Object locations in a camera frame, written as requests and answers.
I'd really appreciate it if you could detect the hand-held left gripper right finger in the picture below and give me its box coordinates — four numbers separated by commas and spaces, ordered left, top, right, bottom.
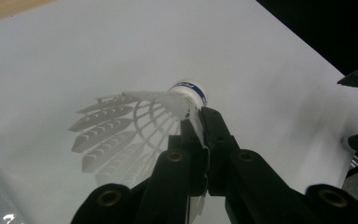
200, 106, 318, 224

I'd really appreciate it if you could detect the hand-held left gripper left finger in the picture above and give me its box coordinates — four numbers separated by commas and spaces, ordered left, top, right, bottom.
133, 119, 210, 224

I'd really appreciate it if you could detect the white table mat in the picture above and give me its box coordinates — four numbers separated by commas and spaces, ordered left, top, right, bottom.
0, 0, 358, 224

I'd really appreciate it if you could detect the white feather shuttlecock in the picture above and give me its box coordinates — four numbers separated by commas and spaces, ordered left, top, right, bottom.
68, 78, 210, 223

